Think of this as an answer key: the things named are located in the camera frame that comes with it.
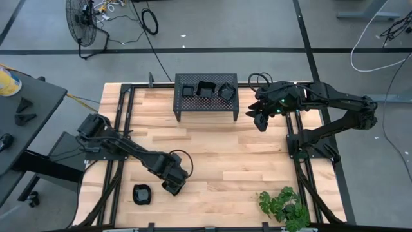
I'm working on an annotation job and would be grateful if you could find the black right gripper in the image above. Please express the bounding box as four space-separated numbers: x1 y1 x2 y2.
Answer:
246 86 289 119

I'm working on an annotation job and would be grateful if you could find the black rounded square plate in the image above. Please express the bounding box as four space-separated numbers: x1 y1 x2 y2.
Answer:
218 82 238 102
132 184 153 206

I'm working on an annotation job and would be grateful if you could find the black pot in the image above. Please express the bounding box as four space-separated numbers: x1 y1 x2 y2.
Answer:
196 80 217 99

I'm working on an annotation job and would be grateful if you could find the black perforated metal shelf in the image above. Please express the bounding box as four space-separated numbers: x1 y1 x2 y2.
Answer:
173 73 240 122

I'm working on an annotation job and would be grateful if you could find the green leafy plant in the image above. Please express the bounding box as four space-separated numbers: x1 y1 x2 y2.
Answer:
259 186 312 232

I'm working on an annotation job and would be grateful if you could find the grey desk foot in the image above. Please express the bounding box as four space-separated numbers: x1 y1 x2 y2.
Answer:
336 0 402 21
362 92 412 104

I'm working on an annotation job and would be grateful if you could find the black caster wheel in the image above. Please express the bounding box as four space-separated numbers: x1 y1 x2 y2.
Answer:
28 191 41 208

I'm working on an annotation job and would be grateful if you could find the dark grey side table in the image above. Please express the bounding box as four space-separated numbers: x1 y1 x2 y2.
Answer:
0 69 88 209

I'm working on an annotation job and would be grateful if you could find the black handheld device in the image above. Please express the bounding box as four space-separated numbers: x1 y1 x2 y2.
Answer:
0 133 15 153

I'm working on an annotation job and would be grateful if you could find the black floor fan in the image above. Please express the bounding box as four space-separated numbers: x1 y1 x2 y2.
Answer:
65 0 111 61

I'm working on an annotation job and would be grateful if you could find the yellow and white bag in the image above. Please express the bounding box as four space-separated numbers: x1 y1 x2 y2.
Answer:
0 66 23 97

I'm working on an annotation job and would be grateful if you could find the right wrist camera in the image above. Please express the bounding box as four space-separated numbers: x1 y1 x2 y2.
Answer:
253 113 270 133

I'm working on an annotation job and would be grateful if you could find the black table rail frame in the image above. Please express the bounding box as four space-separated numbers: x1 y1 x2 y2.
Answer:
72 82 355 232

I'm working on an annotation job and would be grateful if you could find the white floor cable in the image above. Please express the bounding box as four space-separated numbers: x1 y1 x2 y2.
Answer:
350 0 412 73

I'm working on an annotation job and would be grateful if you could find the black coiled floor cable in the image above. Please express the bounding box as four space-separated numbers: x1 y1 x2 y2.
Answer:
130 0 173 83

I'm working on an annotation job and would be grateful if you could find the yellow cable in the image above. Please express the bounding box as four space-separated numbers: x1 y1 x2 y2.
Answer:
66 93 99 113

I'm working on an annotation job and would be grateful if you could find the thin black floor cable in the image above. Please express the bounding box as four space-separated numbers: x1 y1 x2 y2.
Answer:
382 53 412 183

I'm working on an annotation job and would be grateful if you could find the black cable bundle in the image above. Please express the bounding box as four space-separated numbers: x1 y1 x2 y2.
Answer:
379 11 412 42

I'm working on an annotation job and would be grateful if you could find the black triangular bracket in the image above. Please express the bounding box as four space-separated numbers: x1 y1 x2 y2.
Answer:
14 112 37 127
15 96 34 114

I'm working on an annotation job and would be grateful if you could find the white power strip with cables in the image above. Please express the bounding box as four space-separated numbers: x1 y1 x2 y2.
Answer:
95 0 125 21

